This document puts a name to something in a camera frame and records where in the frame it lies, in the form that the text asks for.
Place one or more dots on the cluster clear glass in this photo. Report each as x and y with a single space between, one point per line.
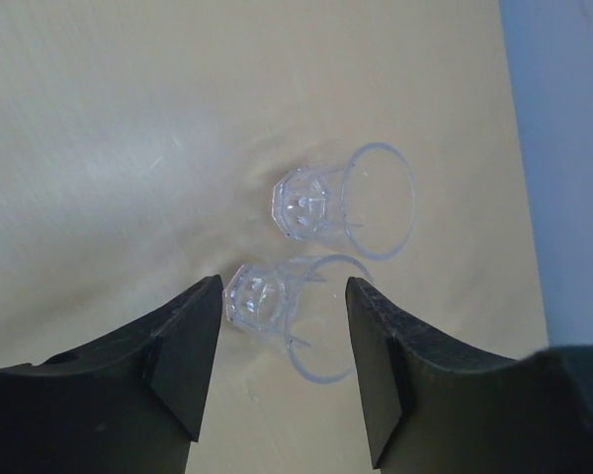
367 203
296 306

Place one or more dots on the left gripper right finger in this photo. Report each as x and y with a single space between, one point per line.
434 404

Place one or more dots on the cluster left clear glass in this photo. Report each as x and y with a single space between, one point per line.
296 306

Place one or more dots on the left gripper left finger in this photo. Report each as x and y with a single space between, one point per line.
131 401

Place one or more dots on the cluster back clear glass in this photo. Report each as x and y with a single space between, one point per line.
367 203

